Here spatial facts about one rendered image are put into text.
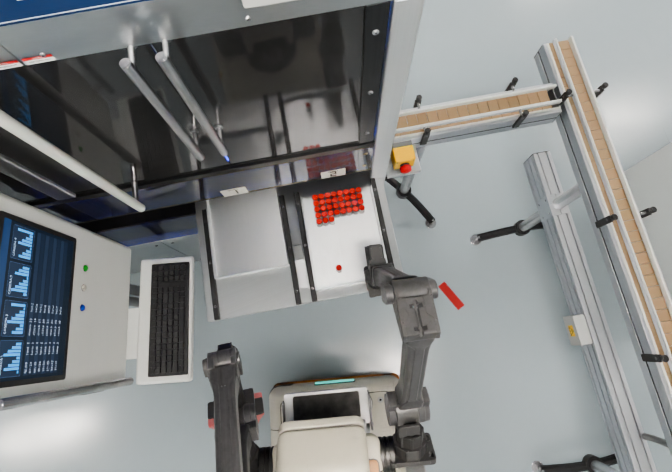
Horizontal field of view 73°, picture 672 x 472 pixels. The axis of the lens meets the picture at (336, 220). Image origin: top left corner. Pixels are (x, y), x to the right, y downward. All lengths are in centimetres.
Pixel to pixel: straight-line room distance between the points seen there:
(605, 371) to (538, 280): 70
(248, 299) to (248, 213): 31
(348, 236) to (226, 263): 45
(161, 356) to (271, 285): 46
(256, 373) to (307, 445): 141
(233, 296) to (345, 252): 42
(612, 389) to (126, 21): 202
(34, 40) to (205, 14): 28
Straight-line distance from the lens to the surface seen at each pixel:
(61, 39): 92
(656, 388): 187
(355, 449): 114
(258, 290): 164
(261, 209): 169
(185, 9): 84
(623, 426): 222
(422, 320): 93
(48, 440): 295
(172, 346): 177
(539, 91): 193
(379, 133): 134
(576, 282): 216
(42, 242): 143
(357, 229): 164
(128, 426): 275
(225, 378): 110
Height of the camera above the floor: 248
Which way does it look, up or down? 75 degrees down
